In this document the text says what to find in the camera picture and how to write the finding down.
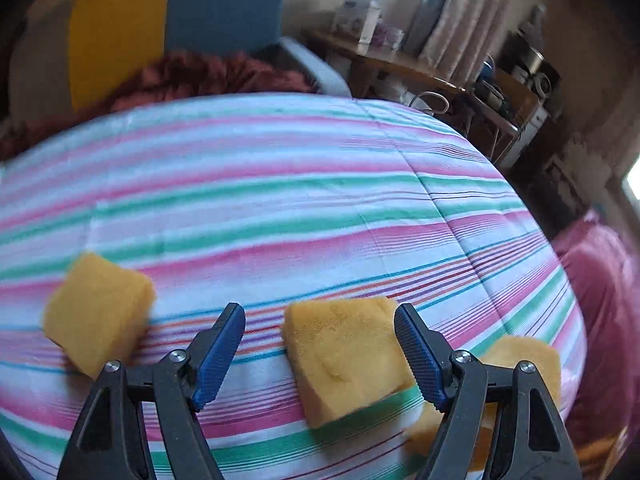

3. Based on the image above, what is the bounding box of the grey yellow blue headboard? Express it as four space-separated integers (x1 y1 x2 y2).
9 0 283 122

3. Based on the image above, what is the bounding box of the pink quilt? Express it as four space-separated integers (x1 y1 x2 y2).
552 214 639 448

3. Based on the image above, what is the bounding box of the white product box on desk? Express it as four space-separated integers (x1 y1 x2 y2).
331 0 382 44

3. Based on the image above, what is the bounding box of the wooden desk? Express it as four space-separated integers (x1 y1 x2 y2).
304 29 539 160

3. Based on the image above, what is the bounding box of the yellow sponge block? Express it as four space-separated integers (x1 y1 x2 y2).
406 335 562 470
42 252 155 379
281 297 414 429

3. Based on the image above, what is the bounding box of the striped bed sheet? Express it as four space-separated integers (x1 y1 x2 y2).
1 94 586 479

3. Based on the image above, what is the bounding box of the maroon blanket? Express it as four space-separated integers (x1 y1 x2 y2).
1 51 314 162

